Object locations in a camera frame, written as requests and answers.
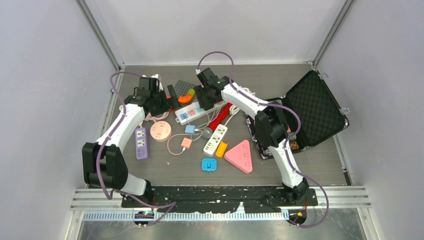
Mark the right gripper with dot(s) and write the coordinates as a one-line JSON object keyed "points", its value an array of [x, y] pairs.
{"points": [[200, 92]]}

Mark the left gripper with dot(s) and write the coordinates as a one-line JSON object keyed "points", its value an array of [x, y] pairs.
{"points": [[166, 106]]}

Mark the white multicolour power strip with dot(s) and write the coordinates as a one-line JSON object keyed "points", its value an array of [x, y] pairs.
{"points": [[192, 112]]}

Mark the purple power strip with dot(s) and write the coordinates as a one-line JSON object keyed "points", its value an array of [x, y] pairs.
{"points": [[141, 144]]}

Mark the blue plug adapter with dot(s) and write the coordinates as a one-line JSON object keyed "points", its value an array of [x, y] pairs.
{"points": [[209, 165]]}

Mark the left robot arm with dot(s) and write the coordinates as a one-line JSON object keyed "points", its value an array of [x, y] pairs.
{"points": [[103, 162]]}

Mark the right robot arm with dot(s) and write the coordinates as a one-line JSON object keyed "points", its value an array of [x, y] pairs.
{"points": [[270, 125]]}

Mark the light blue charger plug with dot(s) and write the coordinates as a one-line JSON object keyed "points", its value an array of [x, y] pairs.
{"points": [[192, 130]]}

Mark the pink charger plug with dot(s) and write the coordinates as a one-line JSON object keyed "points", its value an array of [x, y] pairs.
{"points": [[186, 143]]}

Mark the orange curved block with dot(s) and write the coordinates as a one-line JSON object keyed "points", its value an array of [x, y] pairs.
{"points": [[186, 99]]}

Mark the grey building baseplate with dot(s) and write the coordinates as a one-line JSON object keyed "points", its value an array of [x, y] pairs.
{"points": [[182, 88]]}

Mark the red glitter microphone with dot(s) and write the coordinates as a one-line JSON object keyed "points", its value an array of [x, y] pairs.
{"points": [[207, 132]]}

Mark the pink round socket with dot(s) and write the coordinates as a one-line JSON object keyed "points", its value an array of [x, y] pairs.
{"points": [[160, 131]]}

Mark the small white power strip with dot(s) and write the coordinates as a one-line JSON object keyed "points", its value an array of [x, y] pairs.
{"points": [[215, 139]]}

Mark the yellow curved block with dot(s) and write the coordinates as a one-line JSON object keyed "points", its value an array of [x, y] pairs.
{"points": [[221, 149]]}

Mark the pink triangular socket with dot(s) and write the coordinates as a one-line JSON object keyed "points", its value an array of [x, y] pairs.
{"points": [[240, 156]]}

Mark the black poker chip case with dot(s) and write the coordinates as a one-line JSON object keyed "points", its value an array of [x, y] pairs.
{"points": [[318, 116]]}

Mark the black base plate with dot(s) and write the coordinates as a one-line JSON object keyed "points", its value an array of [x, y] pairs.
{"points": [[227, 199]]}

